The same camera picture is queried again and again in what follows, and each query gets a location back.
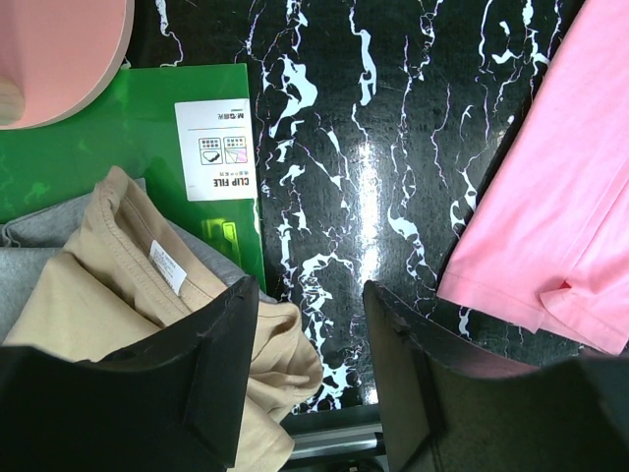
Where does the green folded t shirt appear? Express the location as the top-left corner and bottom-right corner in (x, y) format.
(1, 64), (264, 278)

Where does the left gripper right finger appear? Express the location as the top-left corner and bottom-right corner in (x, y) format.
(363, 281), (628, 471)

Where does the beige folded t shirt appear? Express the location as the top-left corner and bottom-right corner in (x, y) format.
(4, 167), (323, 471)

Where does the pink t shirt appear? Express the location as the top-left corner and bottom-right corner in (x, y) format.
(437, 1), (628, 355)

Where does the pink three-tier shelf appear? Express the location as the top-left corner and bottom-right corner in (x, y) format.
(1, 0), (135, 130)

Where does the grey folded t shirt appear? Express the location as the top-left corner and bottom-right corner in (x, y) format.
(1, 193), (245, 344)

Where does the aluminium frame rail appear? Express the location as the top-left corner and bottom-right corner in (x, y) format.
(290, 423), (382, 461)

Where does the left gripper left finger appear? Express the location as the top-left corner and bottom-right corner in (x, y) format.
(1, 276), (258, 471)

